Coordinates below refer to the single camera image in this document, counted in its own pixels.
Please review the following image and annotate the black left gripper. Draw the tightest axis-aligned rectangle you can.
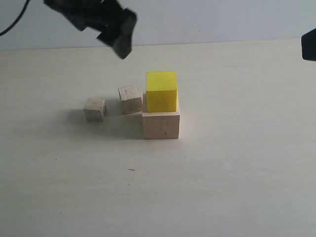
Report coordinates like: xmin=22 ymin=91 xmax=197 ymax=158
xmin=43 ymin=0 xmax=137 ymax=59

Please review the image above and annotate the medium natural wooden cube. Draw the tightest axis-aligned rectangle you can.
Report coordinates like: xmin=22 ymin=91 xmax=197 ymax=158
xmin=118 ymin=85 xmax=143 ymax=115

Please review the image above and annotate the yellow wooden cube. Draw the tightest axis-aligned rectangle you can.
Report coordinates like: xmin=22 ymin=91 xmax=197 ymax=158
xmin=146 ymin=71 xmax=178 ymax=113

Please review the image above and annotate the large natural wooden cube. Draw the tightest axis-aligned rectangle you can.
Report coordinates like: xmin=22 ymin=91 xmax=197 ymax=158
xmin=142 ymin=93 xmax=180 ymax=140

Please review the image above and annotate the small wooden cube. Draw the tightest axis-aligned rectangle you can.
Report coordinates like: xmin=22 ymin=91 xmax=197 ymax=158
xmin=83 ymin=98 xmax=107 ymax=121

